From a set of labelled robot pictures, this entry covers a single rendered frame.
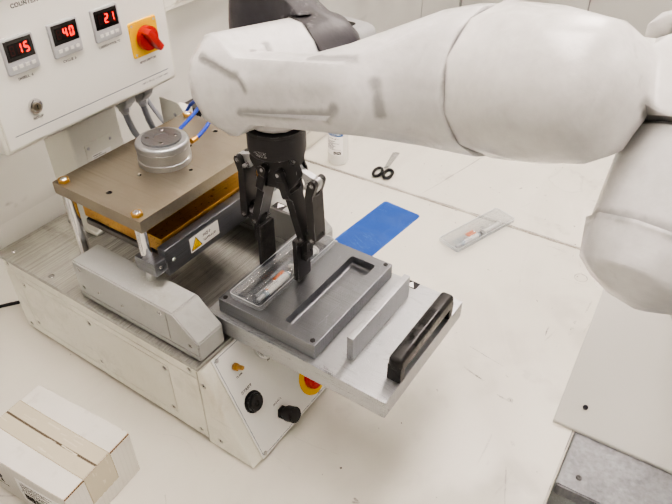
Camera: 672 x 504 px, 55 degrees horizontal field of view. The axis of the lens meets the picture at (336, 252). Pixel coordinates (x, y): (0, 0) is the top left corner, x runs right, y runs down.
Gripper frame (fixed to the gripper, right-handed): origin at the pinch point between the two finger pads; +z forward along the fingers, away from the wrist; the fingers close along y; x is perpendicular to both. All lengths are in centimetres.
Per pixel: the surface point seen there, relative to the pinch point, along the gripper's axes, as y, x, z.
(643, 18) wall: 1, 248, 35
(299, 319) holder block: 6.9, -5.9, 5.1
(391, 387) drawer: 22.9, -8.5, 6.2
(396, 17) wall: -80, 177, 29
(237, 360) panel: -0.9, -11.2, 13.2
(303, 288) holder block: 4.6, -1.8, 3.6
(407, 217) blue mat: -7, 53, 28
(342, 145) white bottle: -32, 64, 22
